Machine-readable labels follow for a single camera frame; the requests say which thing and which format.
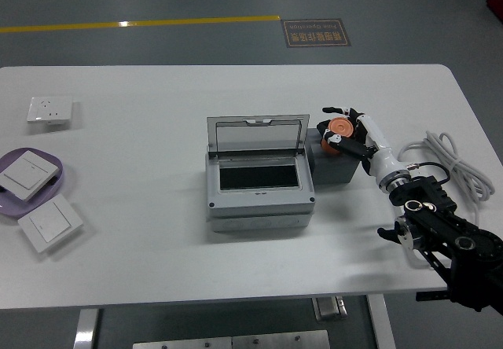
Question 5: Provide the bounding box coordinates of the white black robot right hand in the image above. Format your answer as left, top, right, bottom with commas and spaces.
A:
315, 106, 410, 189

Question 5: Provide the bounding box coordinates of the orange cylinder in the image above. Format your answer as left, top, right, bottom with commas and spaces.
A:
320, 116, 355, 156

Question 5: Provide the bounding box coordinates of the grey junction box clear lid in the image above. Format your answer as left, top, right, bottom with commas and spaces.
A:
204, 114, 318, 233

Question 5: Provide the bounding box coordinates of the grey cube with round hole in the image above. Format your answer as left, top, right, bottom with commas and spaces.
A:
306, 127, 362, 186

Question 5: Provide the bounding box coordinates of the brown floor sign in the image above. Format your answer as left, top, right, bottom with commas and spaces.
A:
281, 18, 352, 49

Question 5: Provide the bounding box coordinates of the black table control panel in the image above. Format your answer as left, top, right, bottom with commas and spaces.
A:
416, 290, 451, 302

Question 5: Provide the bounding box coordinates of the white table leg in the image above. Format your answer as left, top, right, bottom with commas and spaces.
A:
365, 294, 397, 349
72, 308, 101, 349

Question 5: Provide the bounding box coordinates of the purple tray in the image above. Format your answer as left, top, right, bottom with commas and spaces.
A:
0, 147, 65, 219

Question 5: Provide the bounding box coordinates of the grey metal table bracket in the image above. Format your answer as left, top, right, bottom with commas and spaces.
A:
312, 296, 349, 322

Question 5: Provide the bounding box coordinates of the grey metal base plate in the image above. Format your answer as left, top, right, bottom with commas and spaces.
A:
132, 329, 331, 349

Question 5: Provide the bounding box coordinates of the white wall socket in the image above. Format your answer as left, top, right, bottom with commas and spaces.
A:
26, 96, 75, 124

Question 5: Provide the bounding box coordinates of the white wall switch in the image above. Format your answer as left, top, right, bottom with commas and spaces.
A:
17, 194, 84, 254
0, 150, 61, 202

